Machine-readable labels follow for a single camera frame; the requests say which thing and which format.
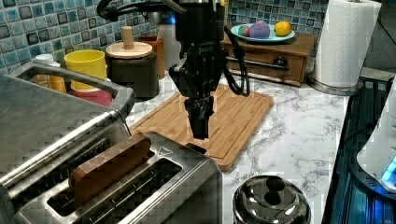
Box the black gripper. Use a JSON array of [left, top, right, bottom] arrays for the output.
[[169, 41, 224, 139]]

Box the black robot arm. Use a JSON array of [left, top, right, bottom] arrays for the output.
[[96, 0, 226, 139]]

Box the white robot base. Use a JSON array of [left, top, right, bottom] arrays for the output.
[[357, 81, 396, 193]]

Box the black toaster lever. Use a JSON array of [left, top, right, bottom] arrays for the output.
[[186, 143, 206, 155]]

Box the silver two-slot toaster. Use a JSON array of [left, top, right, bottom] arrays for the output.
[[10, 132, 222, 224]]

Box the bamboo cutting board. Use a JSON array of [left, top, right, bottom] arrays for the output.
[[132, 84, 273, 172]]

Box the brown wooden utensil holder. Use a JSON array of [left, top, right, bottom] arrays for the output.
[[138, 35, 165, 79]]

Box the light blue plate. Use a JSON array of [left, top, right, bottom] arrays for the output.
[[231, 24, 295, 43]]

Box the dark canister with wooden lid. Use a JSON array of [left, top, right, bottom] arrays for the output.
[[106, 26, 159, 100]]

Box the red plush strawberry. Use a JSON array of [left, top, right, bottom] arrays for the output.
[[238, 25, 250, 37]]

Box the wooden drawer box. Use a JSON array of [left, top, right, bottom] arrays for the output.
[[238, 33, 318, 87]]

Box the purple plush fruit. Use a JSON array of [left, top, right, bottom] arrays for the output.
[[249, 22, 271, 38]]

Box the brown toast slice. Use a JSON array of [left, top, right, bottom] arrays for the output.
[[68, 133, 151, 208]]

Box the red bowl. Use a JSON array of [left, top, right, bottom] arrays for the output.
[[73, 89, 113, 106]]

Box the yellow plush lemon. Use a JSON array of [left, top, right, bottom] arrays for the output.
[[274, 21, 291, 36]]

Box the glass french press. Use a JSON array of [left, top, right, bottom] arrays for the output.
[[233, 175, 311, 224]]

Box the yellow mug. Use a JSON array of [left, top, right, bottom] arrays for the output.
[[64, 49, 107, 80]]

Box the white-capped bottle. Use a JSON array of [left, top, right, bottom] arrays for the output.
[[34, 54, 66, 92]]

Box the white paper towel roll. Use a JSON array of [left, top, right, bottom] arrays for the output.
[[306, 0, 381, 96]]

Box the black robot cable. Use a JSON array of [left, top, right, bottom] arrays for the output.
[[222, 25, 251, 97]]

